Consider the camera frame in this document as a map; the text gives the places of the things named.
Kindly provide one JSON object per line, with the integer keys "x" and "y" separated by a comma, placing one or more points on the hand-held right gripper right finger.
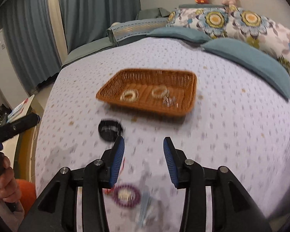
{"x": 170, "y": 164}

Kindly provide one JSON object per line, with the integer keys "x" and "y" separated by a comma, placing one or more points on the silver hair clip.
{"x": 170, "y": 101}

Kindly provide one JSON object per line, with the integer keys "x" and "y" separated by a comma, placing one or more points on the blue curtain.
{"x": 62, "y": 24}

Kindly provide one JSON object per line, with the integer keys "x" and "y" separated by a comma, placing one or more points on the orange stool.
{"x": 26, "y": 194}

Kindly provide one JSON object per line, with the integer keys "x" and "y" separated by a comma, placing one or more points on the brown wicker basket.
{"x": 147, "y": 101}

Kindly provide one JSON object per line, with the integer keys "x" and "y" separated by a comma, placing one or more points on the floral quilt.
{"x": 232, "y": 23}

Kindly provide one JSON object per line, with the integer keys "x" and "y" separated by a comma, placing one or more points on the person's left hand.
{"x": 7, "y": 181}

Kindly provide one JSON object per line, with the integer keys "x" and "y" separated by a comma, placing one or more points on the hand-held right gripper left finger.
{"x": 117, "y": 159}

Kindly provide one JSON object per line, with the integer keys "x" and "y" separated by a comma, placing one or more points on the folded grey-green blanket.
{"x": 135, "y": 27}

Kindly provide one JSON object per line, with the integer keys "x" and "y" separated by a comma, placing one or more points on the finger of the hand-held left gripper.
{"x": 17, "y": 125}

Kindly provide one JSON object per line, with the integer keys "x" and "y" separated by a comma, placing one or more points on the teal pillow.
{"x": 251, "y": 60}
{"x": 180, "y": 33}

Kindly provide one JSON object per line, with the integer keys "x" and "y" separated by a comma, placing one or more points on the light blue hair clip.
{"x": 145, "y": 209}

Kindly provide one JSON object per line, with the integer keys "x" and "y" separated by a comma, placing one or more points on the cluttered side table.
{"x": 20, "y": 110}

